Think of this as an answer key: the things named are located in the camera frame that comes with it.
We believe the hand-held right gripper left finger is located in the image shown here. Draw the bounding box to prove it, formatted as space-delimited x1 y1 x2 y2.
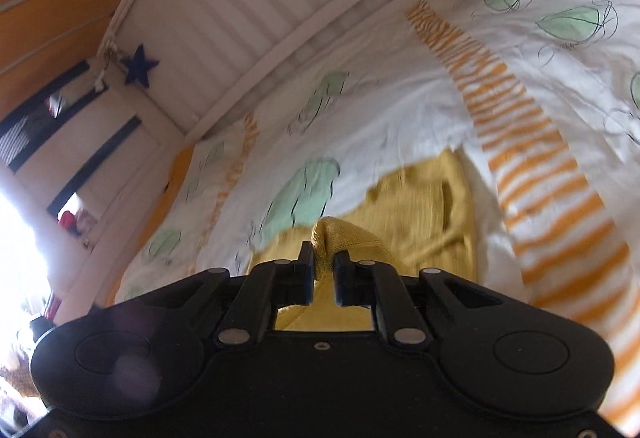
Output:
129 240 316 350

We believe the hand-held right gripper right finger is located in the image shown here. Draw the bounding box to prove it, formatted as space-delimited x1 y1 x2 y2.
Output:
332 250 504 352

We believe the yellow knit sweater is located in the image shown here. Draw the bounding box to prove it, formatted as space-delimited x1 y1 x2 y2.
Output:
249 149 482 332

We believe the leaf print duvet cover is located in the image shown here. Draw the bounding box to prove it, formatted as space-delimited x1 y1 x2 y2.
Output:
112 0 640 434

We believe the floral cloth on shelf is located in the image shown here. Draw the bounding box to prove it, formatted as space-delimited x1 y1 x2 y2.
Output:
74 212 100 246

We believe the white shelf with dark trim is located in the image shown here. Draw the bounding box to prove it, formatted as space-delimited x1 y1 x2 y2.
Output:
0 58 173 279

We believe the dark blue star decoration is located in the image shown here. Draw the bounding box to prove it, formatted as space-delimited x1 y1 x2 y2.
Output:
121 43 160 89

